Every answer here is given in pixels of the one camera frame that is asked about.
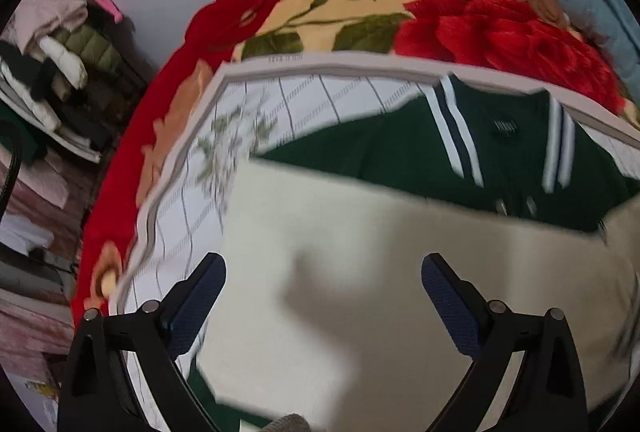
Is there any pile of folded clothes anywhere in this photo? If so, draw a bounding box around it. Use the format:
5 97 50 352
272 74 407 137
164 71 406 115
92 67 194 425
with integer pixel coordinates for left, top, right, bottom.
0 0 136 163

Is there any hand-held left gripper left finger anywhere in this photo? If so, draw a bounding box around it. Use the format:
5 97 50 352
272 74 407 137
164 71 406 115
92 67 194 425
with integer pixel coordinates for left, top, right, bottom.
57 252 227 432

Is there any white checked floral bed sheet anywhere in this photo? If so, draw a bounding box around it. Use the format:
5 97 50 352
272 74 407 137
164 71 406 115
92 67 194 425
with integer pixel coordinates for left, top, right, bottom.
107 53 640 432

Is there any red rose printed blanket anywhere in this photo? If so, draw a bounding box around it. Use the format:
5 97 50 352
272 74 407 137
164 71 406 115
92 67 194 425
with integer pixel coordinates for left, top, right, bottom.
70 0 640 328

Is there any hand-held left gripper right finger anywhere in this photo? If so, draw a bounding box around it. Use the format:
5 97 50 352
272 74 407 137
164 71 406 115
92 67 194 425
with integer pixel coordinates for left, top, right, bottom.
421 253 590 432

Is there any black cable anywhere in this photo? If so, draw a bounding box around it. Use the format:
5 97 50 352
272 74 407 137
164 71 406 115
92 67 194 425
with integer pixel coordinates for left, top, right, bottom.
0 118 22 223

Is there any green and cream varsity jacket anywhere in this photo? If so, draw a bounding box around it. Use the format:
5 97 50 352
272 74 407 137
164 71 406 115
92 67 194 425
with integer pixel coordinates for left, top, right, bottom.
187 73 640 432

